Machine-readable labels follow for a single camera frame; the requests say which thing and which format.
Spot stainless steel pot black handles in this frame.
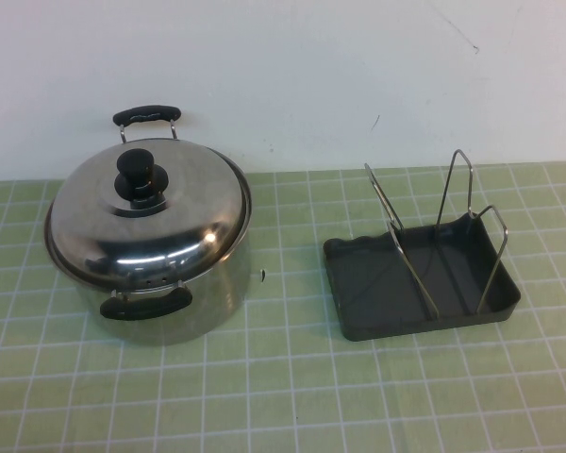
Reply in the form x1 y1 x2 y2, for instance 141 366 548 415
43 106 255 347

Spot wire lid rack grey tray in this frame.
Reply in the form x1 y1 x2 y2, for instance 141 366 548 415
321 148 522 342

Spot green grid pattern table mat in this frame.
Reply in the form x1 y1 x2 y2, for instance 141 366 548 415
0 162 566 453

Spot steel pot lid black knob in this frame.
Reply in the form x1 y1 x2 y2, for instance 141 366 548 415
45 144 252 266

